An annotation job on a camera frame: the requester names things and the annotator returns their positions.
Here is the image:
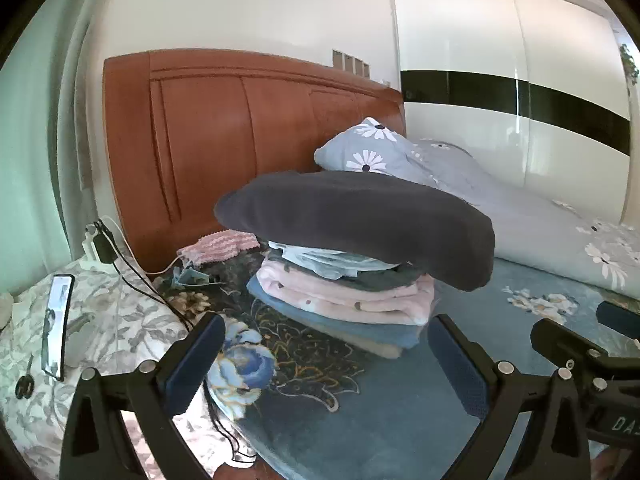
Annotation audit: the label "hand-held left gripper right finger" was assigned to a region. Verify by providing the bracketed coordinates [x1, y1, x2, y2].
[426, 313, 592, 480]

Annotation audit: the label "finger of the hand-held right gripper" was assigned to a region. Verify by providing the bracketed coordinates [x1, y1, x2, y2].
[595, 301, 640, 347]
[530, 316, 610, 377]

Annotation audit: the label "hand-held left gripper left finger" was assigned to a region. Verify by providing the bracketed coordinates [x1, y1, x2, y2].
[59, 311, 227, 480]

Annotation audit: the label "dark pants with white stripes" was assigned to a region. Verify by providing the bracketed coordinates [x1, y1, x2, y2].
[214, 170, 496, 292]

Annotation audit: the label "grey floral cloth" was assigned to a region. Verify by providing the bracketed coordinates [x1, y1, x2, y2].
[0, 255, 241, 480]

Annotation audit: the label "blue face mask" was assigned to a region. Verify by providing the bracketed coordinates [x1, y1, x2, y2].
[170, 265, 226, 291]

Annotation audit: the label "dark grey folded garment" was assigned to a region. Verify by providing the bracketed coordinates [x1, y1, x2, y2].
[345, 262, 426, 291]

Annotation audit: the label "pink striped knit piece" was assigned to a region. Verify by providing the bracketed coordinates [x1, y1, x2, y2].
[177, 229, 261, 267]

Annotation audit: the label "light blue floral quilt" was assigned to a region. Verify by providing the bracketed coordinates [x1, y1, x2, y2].
[410, 137, 640, 291]

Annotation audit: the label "black smartphone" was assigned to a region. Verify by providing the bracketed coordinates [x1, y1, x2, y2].
[40, 274, 76, 382]

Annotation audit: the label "black charger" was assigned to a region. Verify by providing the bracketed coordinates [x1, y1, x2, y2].
[94, 220, 118, 265]

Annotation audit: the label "white power adapter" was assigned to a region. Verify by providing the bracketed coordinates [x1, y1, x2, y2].
[82, 225, 101, 267]

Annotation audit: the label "light blue folded garment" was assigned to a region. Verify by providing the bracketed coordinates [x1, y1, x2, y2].
[280, 247, 396, 281]

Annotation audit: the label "wooden headboard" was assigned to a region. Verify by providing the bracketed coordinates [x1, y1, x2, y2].
[102, 49, 408, 273]

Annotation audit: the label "light blue floral pillow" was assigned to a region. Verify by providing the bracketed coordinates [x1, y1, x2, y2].
[314, 117, 436, 186]

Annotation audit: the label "green potted plant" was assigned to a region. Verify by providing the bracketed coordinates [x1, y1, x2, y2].
[619, 44, 640, 86]

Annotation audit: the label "pale green curtain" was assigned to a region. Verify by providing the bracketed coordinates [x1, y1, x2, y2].
[0, 0, 118, 301]

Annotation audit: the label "white wardrobe with black stripe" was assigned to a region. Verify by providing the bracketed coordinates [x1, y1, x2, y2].
[391, 0, 632, 226]

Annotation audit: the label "thin black cord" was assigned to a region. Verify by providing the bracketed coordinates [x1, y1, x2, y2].
[202, 380, 256, 461]

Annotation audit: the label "black cable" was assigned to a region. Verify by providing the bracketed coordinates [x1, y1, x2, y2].
[105, 255, 193, 333]

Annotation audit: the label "white cable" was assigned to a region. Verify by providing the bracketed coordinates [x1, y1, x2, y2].
[100, 216, 188, 277]

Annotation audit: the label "wall switch panel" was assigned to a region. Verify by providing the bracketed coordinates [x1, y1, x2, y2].
[331, 49, 373, 78]

